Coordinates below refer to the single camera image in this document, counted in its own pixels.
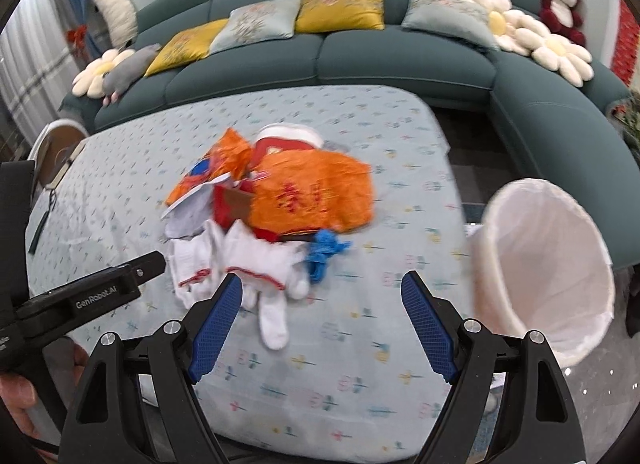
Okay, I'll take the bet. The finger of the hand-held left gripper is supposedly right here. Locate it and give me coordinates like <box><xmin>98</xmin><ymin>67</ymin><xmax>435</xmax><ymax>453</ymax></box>
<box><xmin>118</xmin><ymin>250</ymin><xmax>167</xmax><ymax>295</ymax></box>

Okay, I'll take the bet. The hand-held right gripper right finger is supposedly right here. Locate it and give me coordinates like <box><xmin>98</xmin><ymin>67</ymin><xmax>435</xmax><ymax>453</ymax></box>
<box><xmin>400</xmin><ymin>270</ymin><xmax>586</xmax><ymax>464</ymax></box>

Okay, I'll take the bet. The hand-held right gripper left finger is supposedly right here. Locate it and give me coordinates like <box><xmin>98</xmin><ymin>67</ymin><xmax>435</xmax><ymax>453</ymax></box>
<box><xmin>60</xmin><ymin>271</ymin><xmax>246</xmax><ymax>464</ymax></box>

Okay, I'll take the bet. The white glove with red trim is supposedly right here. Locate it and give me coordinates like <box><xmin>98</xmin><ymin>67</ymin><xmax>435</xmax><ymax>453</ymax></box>
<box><xmin>167</xmin><ymin>231</ymin><xmax>227</xmax><ymax>309</ymax></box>

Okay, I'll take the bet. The white torn wrapper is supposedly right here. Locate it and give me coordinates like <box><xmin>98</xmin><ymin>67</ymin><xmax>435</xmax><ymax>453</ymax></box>
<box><xmin>161</xmin><ymin>178</ymin><xmax>232</xmax><ymax>241</ymax></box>

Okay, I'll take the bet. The round pale bin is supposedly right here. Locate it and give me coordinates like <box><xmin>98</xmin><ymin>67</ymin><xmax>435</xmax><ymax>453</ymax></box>
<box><xmin>467</xmin><ymin>178</ymin><xmax>616</xmax><ymax>369</ymax></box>

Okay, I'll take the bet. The white plastic bag red print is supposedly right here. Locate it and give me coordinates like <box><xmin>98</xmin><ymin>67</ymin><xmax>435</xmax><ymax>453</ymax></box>
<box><xmin>219</xmin><ymin>220</ymin><xmax>311</xmax><ymax>351</ymax></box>

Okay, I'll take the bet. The orange snack packet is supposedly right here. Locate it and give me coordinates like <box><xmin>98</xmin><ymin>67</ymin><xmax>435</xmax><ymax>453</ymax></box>
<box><xmin>164</xmin><ymin>128</ymin><xmax>251</xmax><ymax>207</ymax></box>

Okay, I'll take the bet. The blue wrapper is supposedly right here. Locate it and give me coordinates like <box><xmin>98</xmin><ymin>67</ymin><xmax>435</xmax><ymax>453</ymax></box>
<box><xmin>302</xmin><ymin>230</ymin><xmax>353</xmax><ymax>285</ymax></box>

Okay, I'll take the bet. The white plastic bin liner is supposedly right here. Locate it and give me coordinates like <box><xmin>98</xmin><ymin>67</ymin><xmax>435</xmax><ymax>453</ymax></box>
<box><xmin>484</xmin><ymin>179</ymin><xmax>616</xmax><ymax>347</ymax></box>

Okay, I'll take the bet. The orange plastic bag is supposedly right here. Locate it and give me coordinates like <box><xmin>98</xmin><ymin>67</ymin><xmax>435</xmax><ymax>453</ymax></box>
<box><xmin>247</xmin><ymin>148</ymin><xmax>376</xmax><ymax>241</ymax></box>

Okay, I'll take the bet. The red and white noodle cup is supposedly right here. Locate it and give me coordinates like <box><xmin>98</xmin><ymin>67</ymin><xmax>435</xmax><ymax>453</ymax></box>
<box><xmin>252</xmin><ymin>123</ymin><xmax>326</xmax><ymax>165</ymax></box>

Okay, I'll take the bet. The person's left hand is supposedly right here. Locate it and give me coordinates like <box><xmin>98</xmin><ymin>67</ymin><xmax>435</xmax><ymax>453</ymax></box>
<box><xmin>0</xmin><ymin>339</ymin><xmax>90</xmax><ymax>451</ymax></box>

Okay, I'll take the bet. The floral light blue tablecloth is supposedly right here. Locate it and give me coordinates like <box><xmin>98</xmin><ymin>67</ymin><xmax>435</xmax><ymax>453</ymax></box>
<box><xmin>25</xmin><ymin>85</ymin><xmax>476</xmax><ymax>463</ymax></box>

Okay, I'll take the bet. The grey mouse plush toy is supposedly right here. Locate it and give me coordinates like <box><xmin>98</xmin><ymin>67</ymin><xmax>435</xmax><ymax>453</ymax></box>
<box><xmin>101</xmin><ymin>44</ymin><xmax>162</xmax><ymax>106</ymax></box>

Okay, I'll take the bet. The red curtain bow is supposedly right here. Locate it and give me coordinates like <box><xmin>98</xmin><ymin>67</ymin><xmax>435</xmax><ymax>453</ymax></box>
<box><xmin>66</xmin><ymin>26</ymin><xmax>91</xmax><ymax>53</ymax></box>

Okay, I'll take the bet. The white sheer curtain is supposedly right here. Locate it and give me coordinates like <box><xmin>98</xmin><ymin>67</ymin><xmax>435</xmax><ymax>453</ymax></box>
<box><xmin>0</xmin><ymin>0</ymin><xmax>76</xmax><ymax>145</ymax></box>

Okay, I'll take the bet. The white sheep plush toy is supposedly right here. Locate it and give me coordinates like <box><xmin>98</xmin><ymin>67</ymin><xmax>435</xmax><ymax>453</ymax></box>
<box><xmin>87</xmin><ymin>0</ymin><xmax>139</xmax><ymax>51</ymax></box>

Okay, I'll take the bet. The teal corner sofa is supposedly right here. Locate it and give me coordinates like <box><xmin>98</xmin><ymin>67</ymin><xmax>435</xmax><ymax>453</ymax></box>
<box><xmin>60</xmin><ymin>0</ymin><xmax>640</xmax><ymax>271</ymax></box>

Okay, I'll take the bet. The light blue embroidered cushion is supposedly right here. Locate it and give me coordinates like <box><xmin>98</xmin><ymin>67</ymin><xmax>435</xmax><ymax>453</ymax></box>
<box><xmin>401</xmin><ymin>0</ymin><xmax>501</xmax><ymax>52</ymax></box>
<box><xmin>209</xmin><ymin>0</ymin><xmax>302</xmax><ymax>55</ymax></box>

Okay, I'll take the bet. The potted flowering plant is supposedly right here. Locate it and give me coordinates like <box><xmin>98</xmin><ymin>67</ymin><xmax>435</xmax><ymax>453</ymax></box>
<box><xmin>606</xmin><ymin>95</ymin><xmax>640</xmax><ymax>155</ymax></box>

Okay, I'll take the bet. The large yellow embroidered cushion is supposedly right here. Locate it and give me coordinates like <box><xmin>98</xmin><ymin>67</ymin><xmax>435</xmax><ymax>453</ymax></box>
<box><xmin>295</xmin><ymin>0</ymin><xmax>389</xmax><ymax>35</ymax></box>

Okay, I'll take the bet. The red bear plush toy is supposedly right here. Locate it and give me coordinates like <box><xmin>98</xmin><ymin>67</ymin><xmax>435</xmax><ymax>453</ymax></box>
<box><xmin>530</xmin><ymin>0</ymin><xmax>587</xmax><ymax>47</ymax></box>

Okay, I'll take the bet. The black cable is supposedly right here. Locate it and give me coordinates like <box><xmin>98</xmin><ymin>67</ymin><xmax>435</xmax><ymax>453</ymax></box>
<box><xmin>29</xmin><ymin>186</ymin><xmax>59</xmax><ymax>255</ymax></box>

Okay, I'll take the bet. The red paper wall decoration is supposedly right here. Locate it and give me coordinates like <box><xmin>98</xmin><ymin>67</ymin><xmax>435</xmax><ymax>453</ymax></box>
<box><xmin>611</xmin><ymin>0</ymin><xmax>640</xmax><ymax>90</ymax></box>

